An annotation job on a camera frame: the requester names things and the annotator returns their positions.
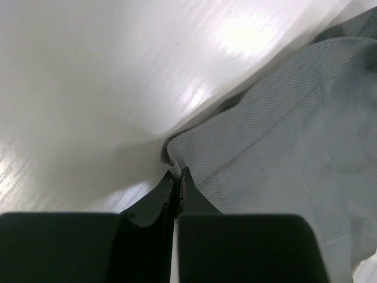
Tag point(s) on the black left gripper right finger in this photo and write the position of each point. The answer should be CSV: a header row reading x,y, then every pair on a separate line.
x,y
214,247

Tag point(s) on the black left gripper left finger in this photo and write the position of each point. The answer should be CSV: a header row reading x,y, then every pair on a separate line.
x,y
131,246

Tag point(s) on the grey pleated skirt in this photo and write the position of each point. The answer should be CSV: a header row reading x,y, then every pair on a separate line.
x,y
302,140

